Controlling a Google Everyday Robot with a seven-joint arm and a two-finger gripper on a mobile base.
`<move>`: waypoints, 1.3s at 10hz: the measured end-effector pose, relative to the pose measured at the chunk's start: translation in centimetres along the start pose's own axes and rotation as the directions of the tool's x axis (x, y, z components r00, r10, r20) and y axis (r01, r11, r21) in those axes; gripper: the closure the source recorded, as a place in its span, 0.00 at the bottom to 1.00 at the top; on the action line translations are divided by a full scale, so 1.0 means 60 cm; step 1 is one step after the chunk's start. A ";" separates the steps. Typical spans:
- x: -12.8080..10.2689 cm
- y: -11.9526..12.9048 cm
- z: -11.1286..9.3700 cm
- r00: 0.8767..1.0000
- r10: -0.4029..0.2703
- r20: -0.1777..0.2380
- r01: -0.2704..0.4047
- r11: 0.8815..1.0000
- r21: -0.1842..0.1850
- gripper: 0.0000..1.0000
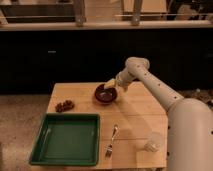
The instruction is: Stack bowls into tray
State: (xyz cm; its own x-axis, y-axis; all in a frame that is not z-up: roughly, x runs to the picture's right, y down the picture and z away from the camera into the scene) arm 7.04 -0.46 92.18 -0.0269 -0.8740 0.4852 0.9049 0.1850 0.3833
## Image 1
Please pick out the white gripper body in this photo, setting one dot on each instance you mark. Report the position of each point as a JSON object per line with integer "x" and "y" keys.
{"x": 124, "y": 79}

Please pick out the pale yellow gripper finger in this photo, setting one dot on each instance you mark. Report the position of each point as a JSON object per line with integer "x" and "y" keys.
{"x": 110, "y": 84}

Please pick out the dark red bowl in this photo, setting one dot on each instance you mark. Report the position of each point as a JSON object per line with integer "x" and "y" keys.
{"x": 105, "y": 95}

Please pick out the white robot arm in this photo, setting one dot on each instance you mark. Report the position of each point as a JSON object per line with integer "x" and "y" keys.
{"x": 190, "y": 121}

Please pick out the green plastic tray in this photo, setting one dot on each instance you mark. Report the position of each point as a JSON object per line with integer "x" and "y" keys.
{"x": 67, "y": 140}

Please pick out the brown grape bunch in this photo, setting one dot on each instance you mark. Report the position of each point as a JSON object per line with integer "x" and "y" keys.
{"x": 65, "y": 106}

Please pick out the wooden table board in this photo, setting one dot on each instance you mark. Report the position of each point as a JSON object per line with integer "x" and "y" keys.
{"x": 137, "y": 115}

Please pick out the white paper cup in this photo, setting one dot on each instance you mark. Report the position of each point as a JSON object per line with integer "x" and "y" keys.
{"x": 154, "y": 142}

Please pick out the silver metal fork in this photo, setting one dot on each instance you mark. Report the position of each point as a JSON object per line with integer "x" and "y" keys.
{"x": 110, "y": 146}

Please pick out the dark counter cabinet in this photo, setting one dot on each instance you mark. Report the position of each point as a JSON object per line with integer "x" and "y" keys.
{"x": 34, "y": 57}

